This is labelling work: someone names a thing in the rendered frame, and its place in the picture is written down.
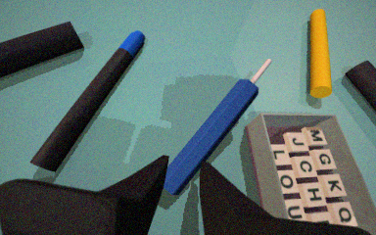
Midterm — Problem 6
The black keyboard with white keys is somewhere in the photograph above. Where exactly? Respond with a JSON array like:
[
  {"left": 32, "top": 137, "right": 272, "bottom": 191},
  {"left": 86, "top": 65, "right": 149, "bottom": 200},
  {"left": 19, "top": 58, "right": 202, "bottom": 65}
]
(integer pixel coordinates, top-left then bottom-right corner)
[{"left": 245, "top": 113, "right": 376, "bottom": 235}]

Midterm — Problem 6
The blue stylus with pale tip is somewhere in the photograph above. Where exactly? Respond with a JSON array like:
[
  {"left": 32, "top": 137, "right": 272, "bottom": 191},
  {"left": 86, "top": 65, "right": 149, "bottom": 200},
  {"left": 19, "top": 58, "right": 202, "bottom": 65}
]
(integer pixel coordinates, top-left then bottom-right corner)
[{"left": 164, "top": 59, "right": 271, "bottom": 195}]

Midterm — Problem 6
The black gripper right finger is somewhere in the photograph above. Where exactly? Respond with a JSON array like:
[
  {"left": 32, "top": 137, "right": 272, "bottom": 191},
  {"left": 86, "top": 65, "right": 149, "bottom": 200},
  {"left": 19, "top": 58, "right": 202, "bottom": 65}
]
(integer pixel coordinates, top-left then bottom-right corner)
[{"left": 200, "top": 162, "right": 371, "bottom": 235}]

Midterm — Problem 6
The yellow cylinder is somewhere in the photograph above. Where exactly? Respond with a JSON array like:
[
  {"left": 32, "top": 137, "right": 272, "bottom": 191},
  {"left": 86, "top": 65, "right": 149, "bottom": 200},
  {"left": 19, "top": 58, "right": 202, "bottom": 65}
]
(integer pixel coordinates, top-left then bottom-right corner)
[{"left": 309, "top": 9, "right": 332, "bottom": 98}]

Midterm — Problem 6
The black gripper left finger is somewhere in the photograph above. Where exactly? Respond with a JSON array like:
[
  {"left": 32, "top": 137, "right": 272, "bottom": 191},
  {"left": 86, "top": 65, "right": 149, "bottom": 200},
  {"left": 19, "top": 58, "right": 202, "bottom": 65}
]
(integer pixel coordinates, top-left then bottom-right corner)
[{"left": 0, "top": 155, "right": 169, "bottom": 235}]

